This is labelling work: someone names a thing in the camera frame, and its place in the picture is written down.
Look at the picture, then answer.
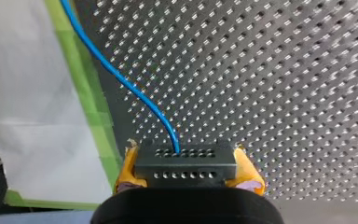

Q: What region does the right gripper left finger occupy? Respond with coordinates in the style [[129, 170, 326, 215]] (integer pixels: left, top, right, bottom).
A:
[[113, 138, 148, 195]]

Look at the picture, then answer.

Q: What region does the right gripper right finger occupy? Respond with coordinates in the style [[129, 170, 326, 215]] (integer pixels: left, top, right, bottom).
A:
[[225, 143, 267, 197]]

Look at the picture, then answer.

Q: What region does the blue cable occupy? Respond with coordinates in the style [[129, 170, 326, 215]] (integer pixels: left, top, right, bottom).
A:
[[60, 0, 238, 189]]

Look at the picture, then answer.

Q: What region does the grey board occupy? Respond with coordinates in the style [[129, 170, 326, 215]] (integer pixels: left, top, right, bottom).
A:
[[0, 209, 95, 224]]

